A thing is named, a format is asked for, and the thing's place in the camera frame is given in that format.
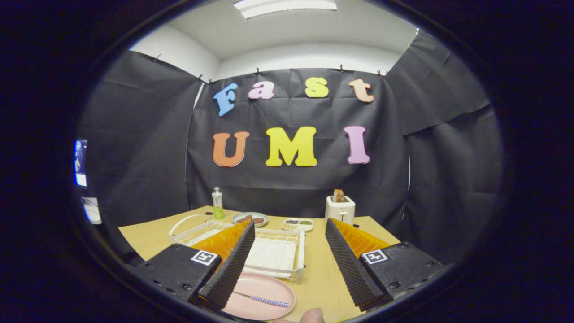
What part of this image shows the white divided condiment dish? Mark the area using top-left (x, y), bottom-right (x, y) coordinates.
top-left (282, 218), bottom-right (314, 232)

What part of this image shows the white paper sheet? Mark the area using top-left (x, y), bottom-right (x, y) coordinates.
top-left (82, 196), bottom-right (103, 225)

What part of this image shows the blue checkered handle spoon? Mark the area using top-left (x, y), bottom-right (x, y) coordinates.
top-left (232, 291), bottom-right (291, 308)

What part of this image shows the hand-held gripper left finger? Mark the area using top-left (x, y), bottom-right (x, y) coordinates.
top-left (134, 220), bottom-right (256, 312)

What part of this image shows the white dish rack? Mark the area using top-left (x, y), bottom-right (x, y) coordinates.
top-left (169, 214), bottom-right (306, 285)

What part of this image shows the pink plate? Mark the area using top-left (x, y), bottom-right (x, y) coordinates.
top-left (222, 272), bottom-right (296, 321)

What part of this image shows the pale green plate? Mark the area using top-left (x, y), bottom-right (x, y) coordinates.
top-left (232, 212), bottom-right (269, 227)

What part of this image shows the ceiling light panel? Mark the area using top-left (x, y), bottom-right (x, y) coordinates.
top-left (233, 0), bottom-right (338, 19)

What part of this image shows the lit screen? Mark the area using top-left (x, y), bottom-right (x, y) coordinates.
top-left (74, 139), bottom-right (88, 188)

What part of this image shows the white toaster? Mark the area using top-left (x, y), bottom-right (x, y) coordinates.
top-left (325, 196), bottom-right (356, 226)

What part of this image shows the green dish soap bottle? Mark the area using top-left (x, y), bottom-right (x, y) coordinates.
top-left (212, 187), bottom-right (225, 219)

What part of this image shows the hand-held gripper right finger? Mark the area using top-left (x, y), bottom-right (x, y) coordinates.
top-left (325, 218), bottom-right (444, 312)

